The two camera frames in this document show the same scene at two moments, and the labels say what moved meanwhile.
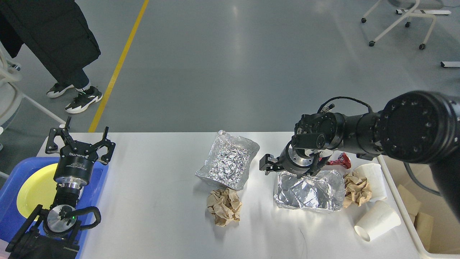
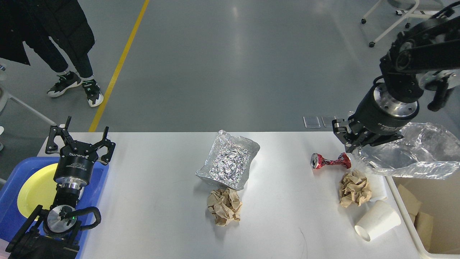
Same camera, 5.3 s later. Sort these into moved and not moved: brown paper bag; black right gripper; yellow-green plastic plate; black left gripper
Moved: black right gripper
Not moved: brown paper bag; yellow-green plastic plate; black left gripper
